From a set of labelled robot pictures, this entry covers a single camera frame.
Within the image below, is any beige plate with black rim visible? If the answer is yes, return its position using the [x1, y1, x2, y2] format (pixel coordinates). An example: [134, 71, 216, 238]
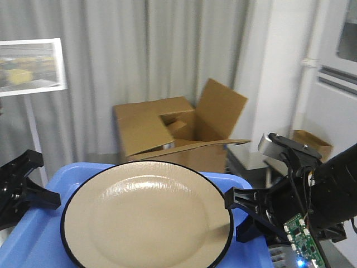
[61, 161, 233, 267]

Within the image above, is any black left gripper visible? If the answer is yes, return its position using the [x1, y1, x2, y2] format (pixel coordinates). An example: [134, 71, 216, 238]
[1, 150, 61, 231]

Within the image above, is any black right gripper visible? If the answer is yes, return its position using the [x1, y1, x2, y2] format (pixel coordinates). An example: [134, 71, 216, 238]
[224, 159, 346, 242]

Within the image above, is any white framed sign on stand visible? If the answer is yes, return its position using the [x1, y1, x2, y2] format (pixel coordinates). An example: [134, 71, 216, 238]
[1, 38, 67, 185]

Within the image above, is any blue plastic tray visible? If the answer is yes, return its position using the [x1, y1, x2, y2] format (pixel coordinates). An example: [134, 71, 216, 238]
[1, 162, 273, 267]

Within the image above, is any green circuit board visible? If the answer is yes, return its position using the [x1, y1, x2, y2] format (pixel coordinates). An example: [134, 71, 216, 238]
[283, 213, 326, 268]

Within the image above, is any white door with window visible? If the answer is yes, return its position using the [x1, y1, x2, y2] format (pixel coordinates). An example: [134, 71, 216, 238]
[291, 1, 356, 156]

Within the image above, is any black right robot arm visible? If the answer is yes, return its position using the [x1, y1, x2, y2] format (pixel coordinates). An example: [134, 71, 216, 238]
[224, 146, 356, 245]

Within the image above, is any grey metal cart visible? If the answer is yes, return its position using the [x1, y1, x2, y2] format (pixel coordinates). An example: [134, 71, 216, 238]
[225, 144, 287, 188]

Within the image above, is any grey curtain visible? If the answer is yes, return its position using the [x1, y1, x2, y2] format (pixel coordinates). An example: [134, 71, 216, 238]
[1, 1, 249, 174]

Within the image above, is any small cardboard box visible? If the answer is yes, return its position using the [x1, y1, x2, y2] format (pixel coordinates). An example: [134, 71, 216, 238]
[292, 130, 333, 162]

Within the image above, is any large open cardboard box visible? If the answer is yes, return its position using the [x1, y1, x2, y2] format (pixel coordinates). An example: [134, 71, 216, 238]
[113, 79, 248, 173]

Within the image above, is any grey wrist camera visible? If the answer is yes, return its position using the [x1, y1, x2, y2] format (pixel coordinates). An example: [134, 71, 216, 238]
[258, 132, 322, 163]

